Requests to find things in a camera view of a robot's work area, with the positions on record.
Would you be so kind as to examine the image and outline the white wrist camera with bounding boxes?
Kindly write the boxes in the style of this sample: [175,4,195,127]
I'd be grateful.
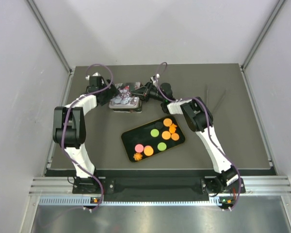
[150,73,160,83]
[85,72,100,81]

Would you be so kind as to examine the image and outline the dark green cookie tin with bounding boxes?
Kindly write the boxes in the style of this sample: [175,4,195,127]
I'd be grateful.
[112,107,142,113]

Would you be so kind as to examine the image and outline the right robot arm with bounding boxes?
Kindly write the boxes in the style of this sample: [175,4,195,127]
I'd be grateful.
[131,81,242,196]

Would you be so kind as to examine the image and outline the yellow dotted cracker top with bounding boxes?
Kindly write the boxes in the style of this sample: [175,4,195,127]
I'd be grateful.
[163,118,173,127]

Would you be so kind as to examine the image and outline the yellow dotted cracker middle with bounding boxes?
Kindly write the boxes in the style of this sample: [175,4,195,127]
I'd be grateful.
[162,131,171,140]

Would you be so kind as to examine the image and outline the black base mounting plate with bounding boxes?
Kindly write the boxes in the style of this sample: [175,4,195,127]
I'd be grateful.
[67,169,247,202]

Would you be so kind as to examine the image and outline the aluminium frame rail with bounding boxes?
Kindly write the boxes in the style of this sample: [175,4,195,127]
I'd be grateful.
[30,176,291,207]

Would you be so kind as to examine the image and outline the metal tongs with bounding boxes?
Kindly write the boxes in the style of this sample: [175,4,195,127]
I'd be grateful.
[204,84,227,115]

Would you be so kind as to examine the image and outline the yellow dotted cracker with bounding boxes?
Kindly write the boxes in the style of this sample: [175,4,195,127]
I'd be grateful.
[163,118,173,127]
[162,131,171,140]

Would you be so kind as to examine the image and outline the gold tin lid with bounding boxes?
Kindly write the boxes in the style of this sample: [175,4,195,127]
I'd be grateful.
[109,82,142,109]

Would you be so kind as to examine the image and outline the plain orange round cookie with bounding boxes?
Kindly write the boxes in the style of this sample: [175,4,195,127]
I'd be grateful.
[171,133,180,141]

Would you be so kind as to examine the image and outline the pink sandwich cookie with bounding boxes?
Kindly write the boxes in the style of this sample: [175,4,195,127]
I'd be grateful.
[134,144,144,153]

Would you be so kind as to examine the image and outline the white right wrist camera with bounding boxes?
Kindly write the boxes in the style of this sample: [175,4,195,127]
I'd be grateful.
[150,73,160,83]

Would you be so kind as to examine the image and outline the black gold-rimmed tray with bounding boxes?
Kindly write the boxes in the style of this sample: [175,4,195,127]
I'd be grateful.
[121,116,186,163]

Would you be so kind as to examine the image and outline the orange star piped cookie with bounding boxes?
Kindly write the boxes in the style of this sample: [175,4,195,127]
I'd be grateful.
[133,153,143,161]

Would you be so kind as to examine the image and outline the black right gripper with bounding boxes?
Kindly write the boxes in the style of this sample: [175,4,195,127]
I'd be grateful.
[131,82,165,102]

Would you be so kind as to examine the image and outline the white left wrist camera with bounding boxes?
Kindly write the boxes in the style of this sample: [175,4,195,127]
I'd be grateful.
[85,72,100,81]

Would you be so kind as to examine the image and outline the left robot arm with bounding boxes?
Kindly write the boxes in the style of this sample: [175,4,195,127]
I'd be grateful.
[52,72,118,193]

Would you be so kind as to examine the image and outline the green macaron cookie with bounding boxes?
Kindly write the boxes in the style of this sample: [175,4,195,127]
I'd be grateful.
[150,129,160,137]
[157,142,167,151]

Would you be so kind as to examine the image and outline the yellow dotted cracker cookie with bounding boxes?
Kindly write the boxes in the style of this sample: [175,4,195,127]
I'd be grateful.
[144,146,154,156]

